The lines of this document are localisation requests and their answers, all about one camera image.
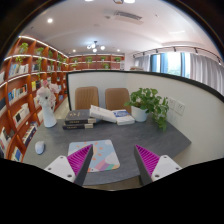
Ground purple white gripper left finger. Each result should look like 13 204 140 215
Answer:
45 144 93 186

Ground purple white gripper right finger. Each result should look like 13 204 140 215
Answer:
134 145 181 185

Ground white computer mouse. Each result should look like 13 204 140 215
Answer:
35 141 45 155

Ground bottom black book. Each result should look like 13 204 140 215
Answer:
62 123 94 130

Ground black book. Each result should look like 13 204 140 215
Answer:
65 117 96 124
62 123 94 130
66 109 90 120

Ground middle black book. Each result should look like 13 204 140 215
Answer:
65 117 96 124

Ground top black book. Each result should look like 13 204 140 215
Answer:
66 109 90 120

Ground white blue book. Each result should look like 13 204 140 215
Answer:
113 110 135 125

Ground open white book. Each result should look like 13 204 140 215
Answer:
90 105 117 123

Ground green potted plant white pot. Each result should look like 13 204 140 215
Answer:
124 88 169 131

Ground left tan chair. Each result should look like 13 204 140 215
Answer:
75 86 99 109

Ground tan chair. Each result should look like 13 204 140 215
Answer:
105 88 131 112
75 86 99 109

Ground white partition panel black rim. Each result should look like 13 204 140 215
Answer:
67 70 224 167

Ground white vase with pink flowers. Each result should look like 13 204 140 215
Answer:
37 80 59 128

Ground right tan chair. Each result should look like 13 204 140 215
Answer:
105 88 131 112

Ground grey window curtain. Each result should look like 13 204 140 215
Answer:
190 54 224 96

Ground orange wooden bookshelf left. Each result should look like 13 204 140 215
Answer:
0 36 69 161

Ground ceiling chandelier lamp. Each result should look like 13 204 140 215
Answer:
86 41 105 53

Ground ceiling air vent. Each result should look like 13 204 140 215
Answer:
114 10 143 25

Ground white wall socket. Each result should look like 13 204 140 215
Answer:
168 97 185 115

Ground orange back wall shelf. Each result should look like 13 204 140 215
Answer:
68 54 125 71

